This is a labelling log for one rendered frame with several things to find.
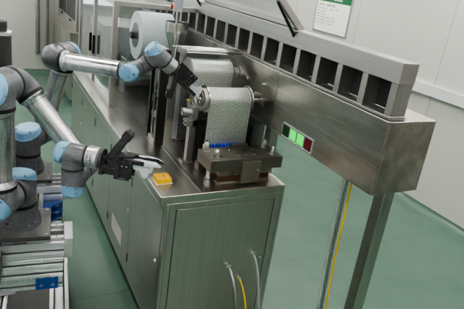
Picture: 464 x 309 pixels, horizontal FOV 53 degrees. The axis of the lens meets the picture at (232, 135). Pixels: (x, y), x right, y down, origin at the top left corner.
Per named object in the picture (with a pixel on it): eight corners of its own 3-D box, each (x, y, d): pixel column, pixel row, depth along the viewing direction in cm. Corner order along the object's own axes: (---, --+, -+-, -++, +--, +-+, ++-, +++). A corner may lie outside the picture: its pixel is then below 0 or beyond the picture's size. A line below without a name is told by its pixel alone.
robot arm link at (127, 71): (29, 45, 203) (135, 61, 196) (43, 42, 214) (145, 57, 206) (30, 71, 207) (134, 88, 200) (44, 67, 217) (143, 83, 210)
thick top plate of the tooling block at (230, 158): (197, 159, 232) (198, 147, 230) (265, 154, 251) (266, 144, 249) (210, 172, 219) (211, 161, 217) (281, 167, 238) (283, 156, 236)
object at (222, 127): (204, 146, 236) (208, 112, 230) (244, 144, 247) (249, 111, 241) (204, 147, 236) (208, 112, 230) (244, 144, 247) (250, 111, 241)
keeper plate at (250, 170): (239, 181, 229) (242, 161, 225) (256, 180, 233) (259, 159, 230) (241, 183, 227) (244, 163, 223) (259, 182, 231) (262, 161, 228)
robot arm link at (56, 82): (21, 141, 232) (47, 38, 213) (39, 132, 246) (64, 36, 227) (43, 151, 231) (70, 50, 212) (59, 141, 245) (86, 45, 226)
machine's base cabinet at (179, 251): (69, 158, 442) (71, 69, 414) (136, 154, 472) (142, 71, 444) (150, 355, 235) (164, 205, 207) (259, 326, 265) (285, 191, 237)
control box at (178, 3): (170, 10, 270) (171, -8, 267) (181, 11, 272) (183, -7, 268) (170, 11, 264) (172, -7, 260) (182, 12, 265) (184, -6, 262)
